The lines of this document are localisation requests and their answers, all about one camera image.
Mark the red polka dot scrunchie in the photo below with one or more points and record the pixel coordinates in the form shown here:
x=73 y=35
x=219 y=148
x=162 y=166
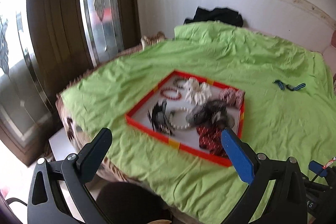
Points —
x=210 y=139

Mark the wooden door with glass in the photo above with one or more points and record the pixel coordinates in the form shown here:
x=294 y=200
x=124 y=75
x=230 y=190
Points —
x=45 y=45

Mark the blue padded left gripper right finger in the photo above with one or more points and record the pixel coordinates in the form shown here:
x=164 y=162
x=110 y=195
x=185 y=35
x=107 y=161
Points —
x=241 y=155

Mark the black garment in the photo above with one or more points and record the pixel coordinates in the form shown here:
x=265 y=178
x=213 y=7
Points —
x=224 y=15

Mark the leopard print scrunchie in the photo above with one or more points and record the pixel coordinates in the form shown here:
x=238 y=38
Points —
x=179 y=82

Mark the brown patterned blanket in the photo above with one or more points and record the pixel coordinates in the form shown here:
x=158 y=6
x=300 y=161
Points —
x=77 y=123

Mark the red and white tray box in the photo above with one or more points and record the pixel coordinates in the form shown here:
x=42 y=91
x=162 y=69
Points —
x=184 y=139

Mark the red white checked scrunchie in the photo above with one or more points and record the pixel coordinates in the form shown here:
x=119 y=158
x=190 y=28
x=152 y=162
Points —
x=232 y=97

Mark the black hair claw clip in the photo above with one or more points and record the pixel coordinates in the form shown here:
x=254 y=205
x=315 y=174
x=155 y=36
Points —
x=159 y=120

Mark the green bed sheet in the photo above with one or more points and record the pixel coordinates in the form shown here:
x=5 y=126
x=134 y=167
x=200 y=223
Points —
x=290 y=128

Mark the black sheer scrunchie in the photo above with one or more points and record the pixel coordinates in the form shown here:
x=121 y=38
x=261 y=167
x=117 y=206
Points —
x=212 y=113

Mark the white patterned scrunchie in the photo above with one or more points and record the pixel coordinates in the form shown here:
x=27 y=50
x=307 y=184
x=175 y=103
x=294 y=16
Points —
x=197 y=93

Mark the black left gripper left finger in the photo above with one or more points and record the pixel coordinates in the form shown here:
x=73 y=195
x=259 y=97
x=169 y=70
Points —
x=92 y=155

